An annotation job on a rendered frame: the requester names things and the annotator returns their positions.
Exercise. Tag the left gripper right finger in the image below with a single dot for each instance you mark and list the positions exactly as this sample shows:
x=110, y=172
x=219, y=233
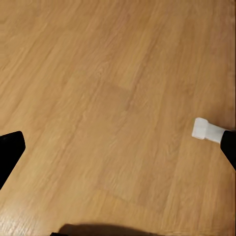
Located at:
x=228, y=146

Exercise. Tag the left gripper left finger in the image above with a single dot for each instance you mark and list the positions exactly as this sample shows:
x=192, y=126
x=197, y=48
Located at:
x=12, y=146

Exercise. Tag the desk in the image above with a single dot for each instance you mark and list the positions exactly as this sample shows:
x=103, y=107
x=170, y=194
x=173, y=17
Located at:
x=205, y=130

